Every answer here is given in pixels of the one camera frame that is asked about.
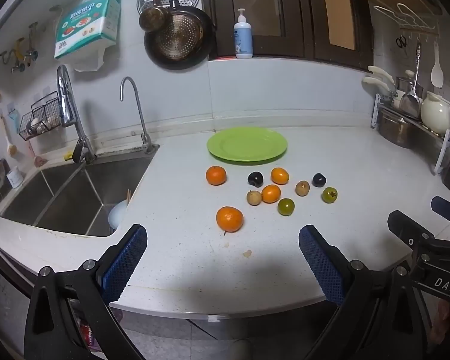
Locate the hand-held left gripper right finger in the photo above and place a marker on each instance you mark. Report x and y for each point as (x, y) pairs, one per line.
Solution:
(320, 262)

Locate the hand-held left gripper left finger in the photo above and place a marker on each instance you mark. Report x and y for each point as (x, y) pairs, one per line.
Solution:
(125, 258)

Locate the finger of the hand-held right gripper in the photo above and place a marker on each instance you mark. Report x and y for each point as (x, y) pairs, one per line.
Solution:
(407, 228)
(448, 210)

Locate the green tomato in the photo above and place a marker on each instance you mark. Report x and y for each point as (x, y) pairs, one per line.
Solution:
(329, 195)
(285, 206)

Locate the brown longan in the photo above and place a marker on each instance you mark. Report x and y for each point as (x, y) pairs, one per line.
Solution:
(253, 197)
(302, 188)

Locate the dark plum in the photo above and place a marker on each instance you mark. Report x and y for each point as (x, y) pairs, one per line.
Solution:
(318, 179)
(255, 178)

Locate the small oval orange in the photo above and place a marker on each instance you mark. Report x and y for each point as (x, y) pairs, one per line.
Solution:
(279, 175)
(271, 193)

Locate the orange mandarin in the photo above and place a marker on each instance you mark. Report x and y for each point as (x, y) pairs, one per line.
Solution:
(215, 175)
(229, 219)

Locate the green plate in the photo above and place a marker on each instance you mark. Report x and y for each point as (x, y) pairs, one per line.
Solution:
(246, 145)

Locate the white bowl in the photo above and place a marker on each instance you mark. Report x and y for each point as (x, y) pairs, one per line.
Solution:
(117, 215)

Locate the metal dish rack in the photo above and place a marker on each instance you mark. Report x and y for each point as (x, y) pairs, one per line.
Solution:
(444, 153)

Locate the wooden chopsticks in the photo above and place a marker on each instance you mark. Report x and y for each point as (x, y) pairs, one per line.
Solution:
(129, 197)

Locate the small peel scrap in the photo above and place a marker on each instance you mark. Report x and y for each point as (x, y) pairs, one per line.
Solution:
(247, 253)

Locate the stainless steel sink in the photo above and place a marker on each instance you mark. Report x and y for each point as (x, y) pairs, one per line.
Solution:
(75, 198)

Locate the stainless steel pot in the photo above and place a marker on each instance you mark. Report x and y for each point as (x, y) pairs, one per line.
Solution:
(401, 129)

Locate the white ceramic jug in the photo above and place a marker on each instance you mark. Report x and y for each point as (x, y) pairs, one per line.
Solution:
(435, 114)

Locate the small white jar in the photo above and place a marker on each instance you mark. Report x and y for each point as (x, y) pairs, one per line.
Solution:
(15, 179)

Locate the white rice paddle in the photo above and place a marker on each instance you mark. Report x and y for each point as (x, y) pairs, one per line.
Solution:
(437, 71)

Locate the thin gooseneck faucet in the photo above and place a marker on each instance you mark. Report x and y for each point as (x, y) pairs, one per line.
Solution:
(137, 105)

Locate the tall chrome faucet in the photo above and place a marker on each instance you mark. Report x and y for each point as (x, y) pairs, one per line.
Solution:
(69, 108)

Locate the black scissors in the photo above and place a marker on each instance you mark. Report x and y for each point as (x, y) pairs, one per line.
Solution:
(401, 41)

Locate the black frying pan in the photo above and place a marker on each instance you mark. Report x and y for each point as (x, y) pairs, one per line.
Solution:
(206, 45)

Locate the gold metal colander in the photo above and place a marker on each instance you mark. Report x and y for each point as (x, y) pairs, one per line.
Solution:
(180, 35)

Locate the green white tissue pack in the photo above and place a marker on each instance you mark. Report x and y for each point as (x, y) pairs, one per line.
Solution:
(86, 26)

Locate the white blue soap bottle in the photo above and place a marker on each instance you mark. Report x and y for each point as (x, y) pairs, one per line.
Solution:
(243, 39)

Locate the small copper saucepan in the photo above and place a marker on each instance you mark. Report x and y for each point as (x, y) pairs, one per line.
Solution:
(153, 18)

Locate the dark wooden window frame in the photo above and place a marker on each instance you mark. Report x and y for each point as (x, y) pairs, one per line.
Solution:
(300, 18)

